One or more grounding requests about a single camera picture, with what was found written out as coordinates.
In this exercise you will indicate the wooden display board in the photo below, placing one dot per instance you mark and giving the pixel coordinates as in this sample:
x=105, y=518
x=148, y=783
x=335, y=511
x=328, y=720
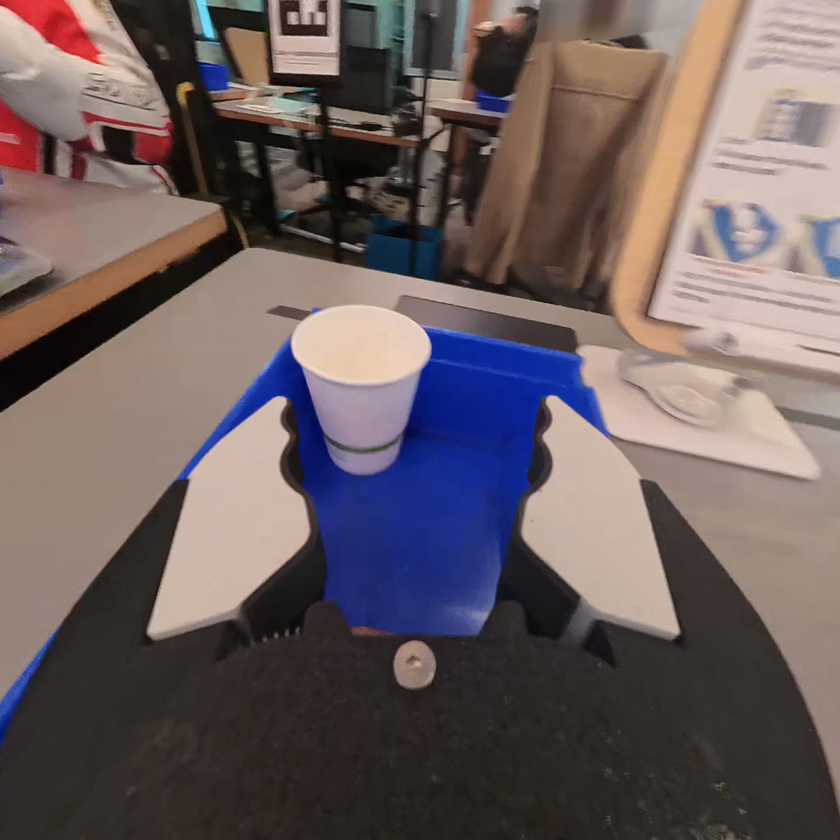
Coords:
x=663, y=197

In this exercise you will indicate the blue plastic bin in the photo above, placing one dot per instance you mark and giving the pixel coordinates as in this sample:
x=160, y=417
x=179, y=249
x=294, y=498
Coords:
x=407, y=525

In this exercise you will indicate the white document stand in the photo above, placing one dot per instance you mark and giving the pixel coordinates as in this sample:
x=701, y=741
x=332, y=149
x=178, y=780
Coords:
x=722, y=439

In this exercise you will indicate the printed instruction sheet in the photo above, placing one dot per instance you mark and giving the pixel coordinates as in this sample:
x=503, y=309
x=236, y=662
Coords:
x=754, y=197

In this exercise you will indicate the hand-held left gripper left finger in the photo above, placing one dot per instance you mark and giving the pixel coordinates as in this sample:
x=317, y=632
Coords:
x=223, y=525

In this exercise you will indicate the blue floor box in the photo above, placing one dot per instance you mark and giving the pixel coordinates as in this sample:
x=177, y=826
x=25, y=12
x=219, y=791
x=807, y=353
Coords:
x=400, y=253

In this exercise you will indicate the grey tray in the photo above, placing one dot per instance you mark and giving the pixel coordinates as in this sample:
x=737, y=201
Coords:
x=19, y=269

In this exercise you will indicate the white marker poster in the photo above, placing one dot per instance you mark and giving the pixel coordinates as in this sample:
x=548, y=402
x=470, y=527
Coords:
x=305, y=52

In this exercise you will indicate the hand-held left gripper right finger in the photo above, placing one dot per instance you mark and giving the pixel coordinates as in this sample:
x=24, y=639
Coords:
x=597, y=525

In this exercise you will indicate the green-banded white paper cup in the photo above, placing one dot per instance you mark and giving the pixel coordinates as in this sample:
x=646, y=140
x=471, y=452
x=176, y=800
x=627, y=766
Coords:
x=361, y=394

